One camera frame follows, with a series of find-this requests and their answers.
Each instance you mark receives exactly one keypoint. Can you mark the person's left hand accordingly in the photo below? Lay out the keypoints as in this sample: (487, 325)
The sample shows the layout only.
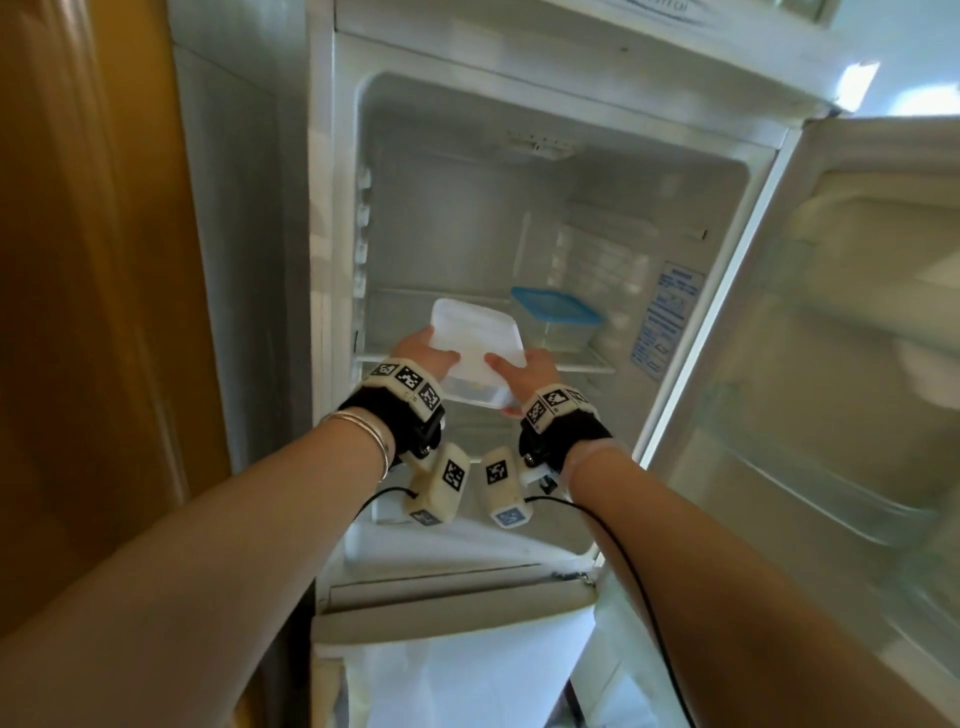
(414, 348)

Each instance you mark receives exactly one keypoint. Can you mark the person's right hand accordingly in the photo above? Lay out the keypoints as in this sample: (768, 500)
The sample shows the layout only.
(541, 371)

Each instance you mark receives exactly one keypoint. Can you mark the person's right thumb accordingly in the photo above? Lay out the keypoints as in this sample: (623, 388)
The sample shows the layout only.
(501, 366)

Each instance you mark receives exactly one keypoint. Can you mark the person's left thumb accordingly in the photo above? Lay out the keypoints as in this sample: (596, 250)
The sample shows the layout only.
(444, 361)

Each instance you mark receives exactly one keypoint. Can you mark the white plastic food container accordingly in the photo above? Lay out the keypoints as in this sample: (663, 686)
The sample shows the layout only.
(480, 345)

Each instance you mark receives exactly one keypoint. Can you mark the person's right forearm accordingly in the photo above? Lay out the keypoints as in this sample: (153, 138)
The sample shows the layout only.
(720, 607)

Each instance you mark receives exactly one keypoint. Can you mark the person's left forearm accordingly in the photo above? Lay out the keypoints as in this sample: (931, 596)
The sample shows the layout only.
(187, 577)

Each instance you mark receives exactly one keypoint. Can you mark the glass refrigerator shelf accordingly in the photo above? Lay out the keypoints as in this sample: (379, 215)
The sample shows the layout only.
(397, 322)

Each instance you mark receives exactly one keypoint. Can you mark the clear container with blue lid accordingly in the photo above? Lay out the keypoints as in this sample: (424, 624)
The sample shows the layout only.
(559, 313)

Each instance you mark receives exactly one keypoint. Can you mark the white refrigerator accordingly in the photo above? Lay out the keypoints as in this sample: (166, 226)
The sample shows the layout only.
(465, 195)

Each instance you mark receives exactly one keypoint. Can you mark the blue printed label sticker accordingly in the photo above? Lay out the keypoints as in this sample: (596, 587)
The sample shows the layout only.
(667, 322)

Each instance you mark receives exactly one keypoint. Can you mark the white crisper drawer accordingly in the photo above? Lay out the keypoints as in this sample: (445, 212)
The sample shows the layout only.
(450, 652)

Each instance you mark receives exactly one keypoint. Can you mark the white refrigerator door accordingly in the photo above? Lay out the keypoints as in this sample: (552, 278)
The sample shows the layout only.
(825, 360)

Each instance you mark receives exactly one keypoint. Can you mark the clear door shelf bin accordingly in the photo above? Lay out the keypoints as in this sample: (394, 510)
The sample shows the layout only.
(810, 480)

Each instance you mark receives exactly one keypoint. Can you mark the brown wooden door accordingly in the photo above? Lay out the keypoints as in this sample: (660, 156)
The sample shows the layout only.
(90, 300)

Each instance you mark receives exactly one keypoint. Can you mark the cream right wrist camera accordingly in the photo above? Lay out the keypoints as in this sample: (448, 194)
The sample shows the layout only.
(506, 487)

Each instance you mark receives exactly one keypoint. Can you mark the cream wrist camera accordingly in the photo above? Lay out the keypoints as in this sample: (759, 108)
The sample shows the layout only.
(506, 487)
(442, 487)

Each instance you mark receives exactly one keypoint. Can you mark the cream left wrist camera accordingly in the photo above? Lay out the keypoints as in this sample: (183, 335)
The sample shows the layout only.
(442, 487)

